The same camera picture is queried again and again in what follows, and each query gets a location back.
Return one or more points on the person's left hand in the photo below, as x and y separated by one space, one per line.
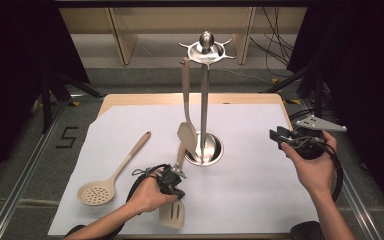
146 198

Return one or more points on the black tripod stand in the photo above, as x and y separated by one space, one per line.
319 96
46 106

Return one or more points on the wooden shelf unit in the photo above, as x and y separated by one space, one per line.
123 40

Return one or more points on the metal floor rail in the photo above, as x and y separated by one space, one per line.
23 176
360 206

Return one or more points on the black curtain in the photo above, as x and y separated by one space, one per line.
13 66
373 83

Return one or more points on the solid beige spatula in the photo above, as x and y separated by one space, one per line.
186 100

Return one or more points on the black round object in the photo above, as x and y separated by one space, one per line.
305 231

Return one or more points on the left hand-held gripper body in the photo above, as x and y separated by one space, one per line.
168 180

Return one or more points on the metal utensil stand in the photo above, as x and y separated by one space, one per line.
205 100

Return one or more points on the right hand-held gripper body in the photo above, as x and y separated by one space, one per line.
308 148

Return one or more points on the person's right hand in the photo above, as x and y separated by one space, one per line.
313 173

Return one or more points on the white paper sheet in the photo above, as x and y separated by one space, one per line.
246 186

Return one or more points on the slotted beige spatula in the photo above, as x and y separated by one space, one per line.
171 215

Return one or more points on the beige skimmer spoon with holes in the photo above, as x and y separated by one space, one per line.
95 195

